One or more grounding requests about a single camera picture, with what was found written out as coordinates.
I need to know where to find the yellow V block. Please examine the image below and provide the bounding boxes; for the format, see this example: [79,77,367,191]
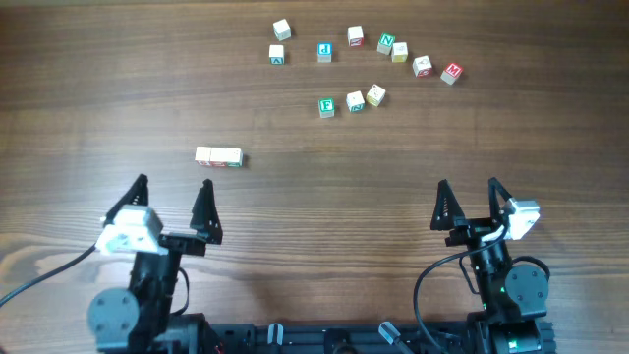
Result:
[367,84,386,107]

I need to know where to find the plain white block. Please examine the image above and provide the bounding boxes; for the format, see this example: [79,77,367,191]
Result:
[272,19,292,41]

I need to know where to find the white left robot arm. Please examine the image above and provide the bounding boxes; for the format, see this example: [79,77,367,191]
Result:
[87,174,225,353]

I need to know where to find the red block with drawing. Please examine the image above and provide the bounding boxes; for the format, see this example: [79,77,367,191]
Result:
[209,147,229,167]

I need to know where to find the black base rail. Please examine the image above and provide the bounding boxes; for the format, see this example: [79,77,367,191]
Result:
[202,322,557,354]

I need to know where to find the red X block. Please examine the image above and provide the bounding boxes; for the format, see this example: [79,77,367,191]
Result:
[347,26,365,47]

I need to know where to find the green side white block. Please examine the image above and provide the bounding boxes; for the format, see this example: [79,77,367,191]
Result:
[346,90,365,113]

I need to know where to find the green N block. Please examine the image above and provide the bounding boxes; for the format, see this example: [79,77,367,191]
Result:
[376,32,396,55]

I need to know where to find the red G block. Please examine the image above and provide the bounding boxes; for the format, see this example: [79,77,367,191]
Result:
[195,147,212,166]

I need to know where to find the green V block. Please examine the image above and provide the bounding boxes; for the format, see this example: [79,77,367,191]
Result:
[268,44,285,65]

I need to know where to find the red Q block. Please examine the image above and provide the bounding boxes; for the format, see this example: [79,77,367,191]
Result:
[412,55,433,78]

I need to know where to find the blue P block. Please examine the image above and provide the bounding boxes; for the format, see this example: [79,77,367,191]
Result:
[316,42,333,63]

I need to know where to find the green Z block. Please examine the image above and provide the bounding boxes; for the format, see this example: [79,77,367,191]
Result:
[225,147,244,167]

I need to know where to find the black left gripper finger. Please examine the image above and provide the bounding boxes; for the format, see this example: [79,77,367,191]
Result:
[102,174,148,226]
[190,179,223,245]

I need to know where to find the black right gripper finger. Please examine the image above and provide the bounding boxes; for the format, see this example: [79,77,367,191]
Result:
[488,177,512,224]
[429,179,465,231]

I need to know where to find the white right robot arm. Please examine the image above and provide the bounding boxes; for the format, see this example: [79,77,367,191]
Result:
[430,178,554,353]

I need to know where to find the red M block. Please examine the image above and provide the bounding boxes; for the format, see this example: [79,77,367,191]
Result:
[440,63,464,86]

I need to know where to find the green F block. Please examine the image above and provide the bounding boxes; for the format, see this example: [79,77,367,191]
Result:
[318,97,335,119]

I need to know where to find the yellow side block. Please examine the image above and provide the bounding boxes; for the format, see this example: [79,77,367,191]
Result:
[391,42,409,63]

